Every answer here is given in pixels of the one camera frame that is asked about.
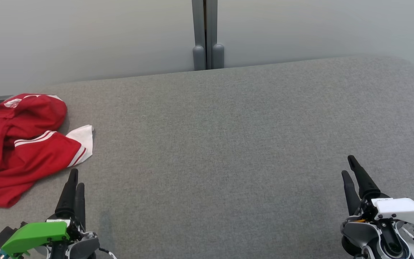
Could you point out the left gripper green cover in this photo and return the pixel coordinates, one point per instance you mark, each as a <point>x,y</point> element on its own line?
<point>34,235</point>

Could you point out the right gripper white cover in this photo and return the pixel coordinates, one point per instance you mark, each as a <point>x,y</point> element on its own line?
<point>404,210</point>

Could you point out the red jersey with white sleeves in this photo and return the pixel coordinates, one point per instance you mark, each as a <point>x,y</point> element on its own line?
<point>31,165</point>

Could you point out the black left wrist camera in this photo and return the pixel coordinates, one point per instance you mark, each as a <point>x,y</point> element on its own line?
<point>4,235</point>

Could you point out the grey partition post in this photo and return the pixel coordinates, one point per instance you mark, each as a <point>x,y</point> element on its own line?
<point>215,36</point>
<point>198,36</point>

